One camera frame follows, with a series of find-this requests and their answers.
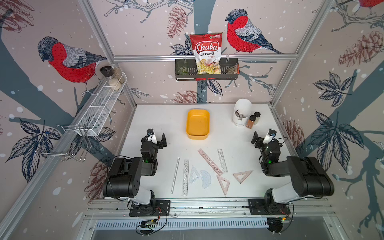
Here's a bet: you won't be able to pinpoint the short clear stencil ruler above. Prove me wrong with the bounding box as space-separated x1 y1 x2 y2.
218 149 228 173

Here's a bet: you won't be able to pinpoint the long pink ruler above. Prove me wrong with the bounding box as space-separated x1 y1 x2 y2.
198 149 223 176

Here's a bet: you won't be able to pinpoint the clear blue protractor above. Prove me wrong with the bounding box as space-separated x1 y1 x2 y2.
201 170 212 189

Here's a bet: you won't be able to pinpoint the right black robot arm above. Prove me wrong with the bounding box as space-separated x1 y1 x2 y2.
251 129 335 208

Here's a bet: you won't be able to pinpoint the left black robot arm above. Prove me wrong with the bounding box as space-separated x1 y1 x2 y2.
102 129 167 207

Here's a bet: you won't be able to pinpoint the yellow plastic storage box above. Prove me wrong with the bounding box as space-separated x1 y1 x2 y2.
186 109 210 140

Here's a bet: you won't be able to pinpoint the brown spice jar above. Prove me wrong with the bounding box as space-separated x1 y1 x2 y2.
246 115 257 129

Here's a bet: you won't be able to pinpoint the thin clear straight ruler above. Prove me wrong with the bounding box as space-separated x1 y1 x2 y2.
171 157 180 194

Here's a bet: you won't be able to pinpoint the metal clips in cup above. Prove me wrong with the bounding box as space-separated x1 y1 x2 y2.
235 110 245 121

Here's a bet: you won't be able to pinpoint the pink flat set square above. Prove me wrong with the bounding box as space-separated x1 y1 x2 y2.
232 170 253 184

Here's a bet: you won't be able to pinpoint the white utensil holder cup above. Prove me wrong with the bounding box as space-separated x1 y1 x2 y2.
232 99 252 127

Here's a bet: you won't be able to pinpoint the blue clear set square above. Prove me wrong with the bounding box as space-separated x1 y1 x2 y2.
189 166 201 185

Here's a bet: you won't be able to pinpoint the clear shape stencil ruler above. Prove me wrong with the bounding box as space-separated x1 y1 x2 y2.
182 160 190 197

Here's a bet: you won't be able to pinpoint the pink triangle set square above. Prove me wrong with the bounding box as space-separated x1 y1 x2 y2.
217 176 231 197

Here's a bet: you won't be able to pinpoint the black hanging basket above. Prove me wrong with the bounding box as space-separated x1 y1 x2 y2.
175 59 240 81

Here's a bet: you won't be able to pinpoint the glass spice jar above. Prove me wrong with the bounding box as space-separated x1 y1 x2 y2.
111 64 125 84

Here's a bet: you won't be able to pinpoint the black lid grinder jar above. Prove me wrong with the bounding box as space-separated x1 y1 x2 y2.
100 66 115 80

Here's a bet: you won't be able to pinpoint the red Chuba chips bag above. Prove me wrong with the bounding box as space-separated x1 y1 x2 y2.
190 33 223 75

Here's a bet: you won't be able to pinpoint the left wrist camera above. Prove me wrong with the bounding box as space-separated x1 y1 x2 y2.
147 129 158 144

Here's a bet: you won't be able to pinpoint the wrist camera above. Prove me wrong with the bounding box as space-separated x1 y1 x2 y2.
263 129 277 144
147 129 158 144

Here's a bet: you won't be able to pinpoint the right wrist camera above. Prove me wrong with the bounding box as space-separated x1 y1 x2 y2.
263 129 277 144

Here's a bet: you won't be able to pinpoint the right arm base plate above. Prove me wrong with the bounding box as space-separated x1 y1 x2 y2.
248 198 291 216

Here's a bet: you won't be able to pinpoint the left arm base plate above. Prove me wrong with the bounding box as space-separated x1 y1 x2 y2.
129 200 171 217

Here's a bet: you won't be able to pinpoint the white wire shelf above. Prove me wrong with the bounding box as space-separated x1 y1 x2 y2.
75 73 127 136

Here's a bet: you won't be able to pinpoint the wire cup hanger rack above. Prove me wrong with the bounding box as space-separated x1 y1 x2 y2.
35 125 92 163

